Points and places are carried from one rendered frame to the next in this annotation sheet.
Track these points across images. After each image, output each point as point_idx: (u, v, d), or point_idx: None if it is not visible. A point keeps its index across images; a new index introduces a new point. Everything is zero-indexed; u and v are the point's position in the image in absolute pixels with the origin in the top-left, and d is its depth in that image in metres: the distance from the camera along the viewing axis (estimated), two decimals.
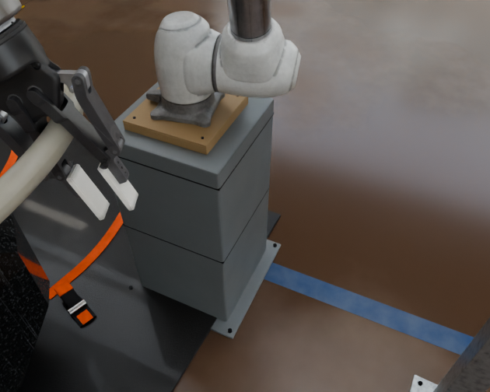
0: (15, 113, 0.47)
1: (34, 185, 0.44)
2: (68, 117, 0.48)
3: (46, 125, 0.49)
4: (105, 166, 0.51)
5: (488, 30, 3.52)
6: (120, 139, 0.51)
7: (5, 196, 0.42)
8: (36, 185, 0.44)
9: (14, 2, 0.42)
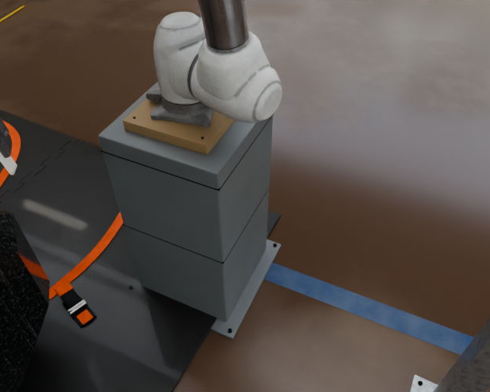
0: None
1: None
2: None
3: None
4: None
5: (488, 30, 3.52)
6: (5, 131, 0.85)
7: None
8: None
9: None
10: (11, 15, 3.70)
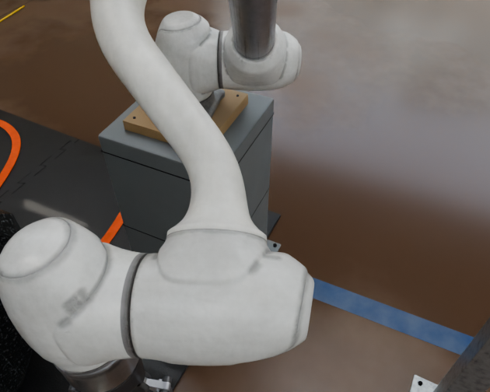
0: None
1: None
2: None
3: None
4: None
5: (488, 30, 3.52)
6: None
7: None
8: None
9: None
10: (11, 15, 3.70)
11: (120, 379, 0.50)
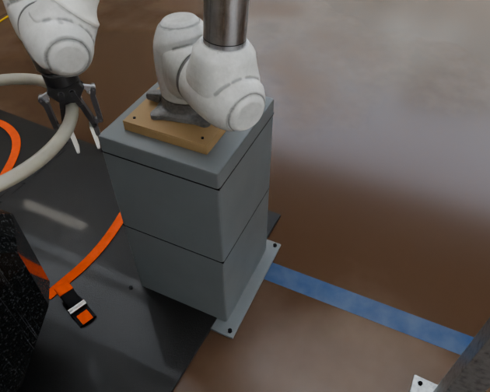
0: (61, 99, 1.06)
1: (73, 131, 1.04)
2: (82, 103, 1.09)
3: (66, 104, 1.08)
4: (95, 126, 1.13)
5: (488, 30, 3.52)
6: (101, 115, 1.14)
7: (67, 134, 1.01)
8: (73, 131, 1.04)
9: None
10: None
11: None
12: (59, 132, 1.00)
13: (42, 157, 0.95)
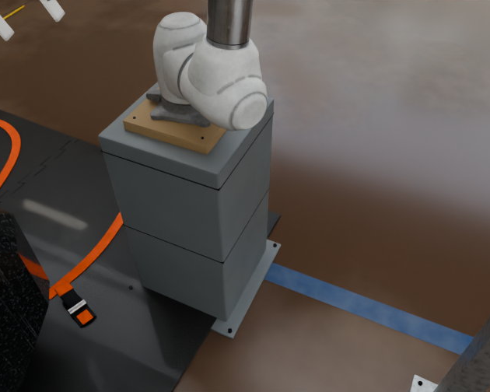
0: None
1: None
2: None
3: None
4: None
5: (488, 30, 3.52)
6: None
7: None
8: None
9: None
10: (11, 15, 3.70)
11: None
12: None
13: None
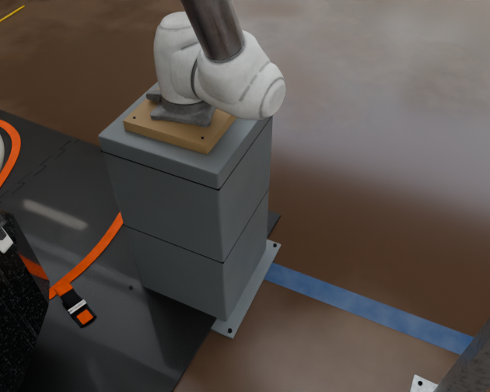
0: None
1: None
2: None
3: None
4: None
5: (488, 30, 3.52)
6: (1, 222, 0.89)
7: None
8: None
9: None
10: (11, 15, 3.70)
11: None
12: None
13: None
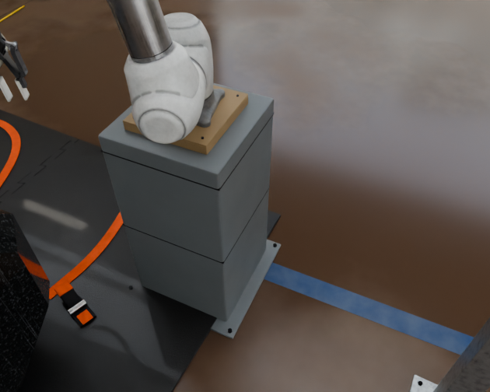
0: None
1: None
2: (5, 58, 1.25)
3: None
4: (18, 79, 1.29)
5: (488, 30, 3.52)
6: (26, 71, 1.29)
7: None
8: None
9: None
10: (11, 15, 3.70)
11: None
12: None
13: None
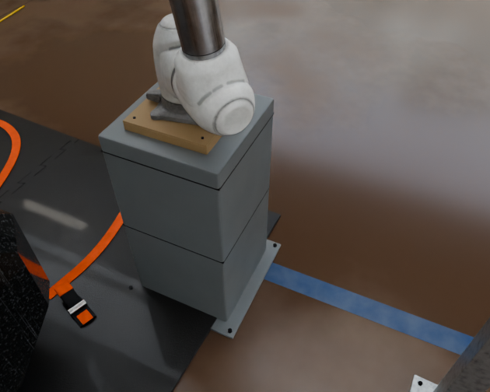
0: None
1: None
2: None
3: None
4: None
5: (488, 30, 3.52)
6: None
7: None
8: None
9: None
10: (11, 15, 3.70)
11: None
12: None
13: None
